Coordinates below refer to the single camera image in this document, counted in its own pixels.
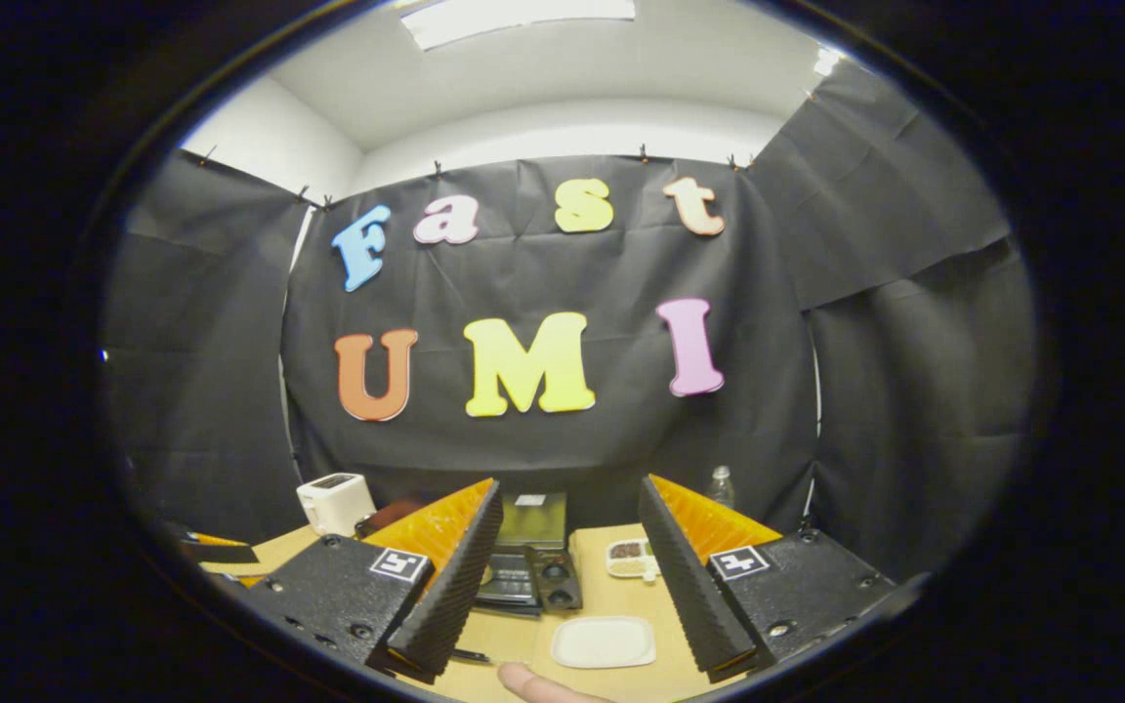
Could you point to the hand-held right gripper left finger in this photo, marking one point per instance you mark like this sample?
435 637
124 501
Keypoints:
455 586

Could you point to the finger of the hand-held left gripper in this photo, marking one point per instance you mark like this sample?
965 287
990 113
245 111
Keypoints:
226 552

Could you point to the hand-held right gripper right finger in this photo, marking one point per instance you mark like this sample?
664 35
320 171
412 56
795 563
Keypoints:
689 586

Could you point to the black electric oven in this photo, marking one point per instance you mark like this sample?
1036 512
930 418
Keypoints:
533 522

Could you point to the white divided dish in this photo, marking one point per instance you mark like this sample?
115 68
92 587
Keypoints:
629 558

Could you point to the clear water bottle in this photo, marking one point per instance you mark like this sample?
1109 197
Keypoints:
721 488

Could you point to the white square plate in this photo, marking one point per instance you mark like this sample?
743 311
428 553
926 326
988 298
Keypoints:
602 642

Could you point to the white toaster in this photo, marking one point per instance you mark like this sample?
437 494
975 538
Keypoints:
333 503

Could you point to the black backdrop cloth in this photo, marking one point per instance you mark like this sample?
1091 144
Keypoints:
865 342

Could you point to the small ceiling light panel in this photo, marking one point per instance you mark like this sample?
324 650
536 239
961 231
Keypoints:
826 61

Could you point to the large ceiling light panel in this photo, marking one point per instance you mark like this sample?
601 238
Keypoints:
519 20

